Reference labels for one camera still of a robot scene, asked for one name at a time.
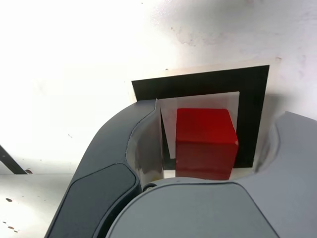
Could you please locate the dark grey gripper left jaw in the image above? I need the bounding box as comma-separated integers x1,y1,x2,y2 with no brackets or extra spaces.
47,99,164,238

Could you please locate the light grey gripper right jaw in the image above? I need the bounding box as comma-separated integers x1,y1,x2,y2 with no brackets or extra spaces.
106,111,317,238

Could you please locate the red cube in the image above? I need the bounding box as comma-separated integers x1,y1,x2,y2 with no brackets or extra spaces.
175,108,239,180

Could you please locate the black tape square outline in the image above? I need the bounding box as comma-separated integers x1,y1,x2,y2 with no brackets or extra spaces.
131,64,270,169

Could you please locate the black tape strip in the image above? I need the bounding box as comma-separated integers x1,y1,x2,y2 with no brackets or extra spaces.
0,144,28,175

